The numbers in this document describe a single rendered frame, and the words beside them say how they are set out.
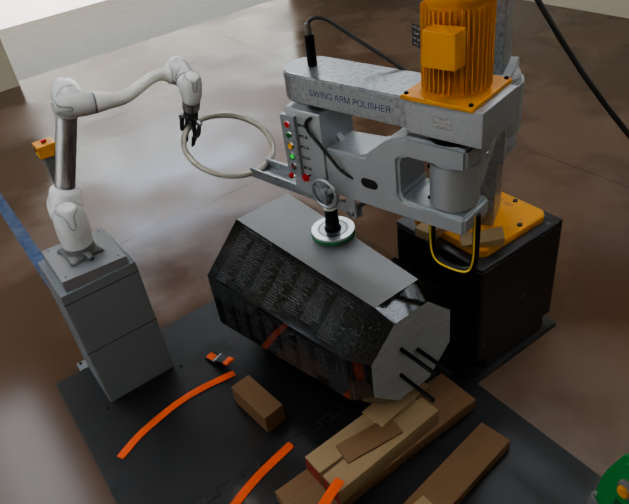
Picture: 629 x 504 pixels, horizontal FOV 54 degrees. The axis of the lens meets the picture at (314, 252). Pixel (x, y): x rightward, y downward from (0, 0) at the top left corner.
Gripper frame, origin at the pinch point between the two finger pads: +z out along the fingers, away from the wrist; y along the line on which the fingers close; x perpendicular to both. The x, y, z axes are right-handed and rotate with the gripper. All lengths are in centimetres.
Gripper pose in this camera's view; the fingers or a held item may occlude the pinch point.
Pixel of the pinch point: (189, 139)
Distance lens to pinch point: 343.1
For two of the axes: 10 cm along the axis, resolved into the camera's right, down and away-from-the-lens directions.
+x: 4.2, -6.6, 6.2
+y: 8.9, 4.4, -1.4
